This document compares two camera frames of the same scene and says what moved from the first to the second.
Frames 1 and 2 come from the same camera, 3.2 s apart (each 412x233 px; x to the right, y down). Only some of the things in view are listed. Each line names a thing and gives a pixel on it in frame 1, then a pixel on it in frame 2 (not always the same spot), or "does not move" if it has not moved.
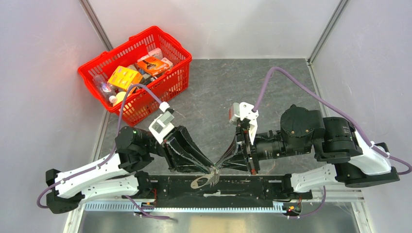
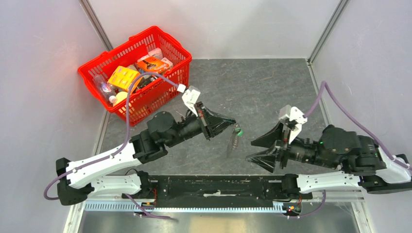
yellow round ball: [120, 97] does not move
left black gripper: [182, 155] to [213, 124]
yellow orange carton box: [123, 77] does not move
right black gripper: [233, 158] to [266, 159]
